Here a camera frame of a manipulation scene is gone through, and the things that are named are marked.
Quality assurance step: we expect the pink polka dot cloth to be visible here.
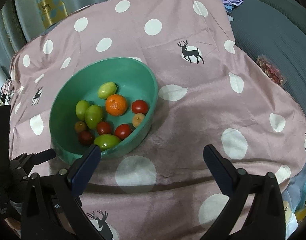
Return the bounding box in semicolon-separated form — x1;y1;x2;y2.
10;0;306;239

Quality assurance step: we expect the red tomato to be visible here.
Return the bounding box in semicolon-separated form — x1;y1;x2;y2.
78;131;94;146
131;99;149;115
114;124;133;140
96;121;112;135

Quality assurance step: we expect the large green mango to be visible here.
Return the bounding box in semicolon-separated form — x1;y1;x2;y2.
85;105;104;129

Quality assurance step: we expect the grey sofa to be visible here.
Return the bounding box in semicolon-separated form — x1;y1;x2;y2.
231;0;306;115

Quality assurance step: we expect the small green fruit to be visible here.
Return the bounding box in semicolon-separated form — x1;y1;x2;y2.
75;100;90;121

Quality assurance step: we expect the small tan longan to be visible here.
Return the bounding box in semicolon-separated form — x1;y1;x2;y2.
74;121;87;134

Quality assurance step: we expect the orange tangerine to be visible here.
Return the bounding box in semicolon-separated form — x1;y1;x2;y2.
105;94;129;116

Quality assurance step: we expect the green plastic bowl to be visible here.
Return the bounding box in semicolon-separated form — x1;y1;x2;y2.
49;57;158;165

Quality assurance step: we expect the grey curtain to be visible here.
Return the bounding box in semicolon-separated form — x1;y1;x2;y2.
0;0;108;72

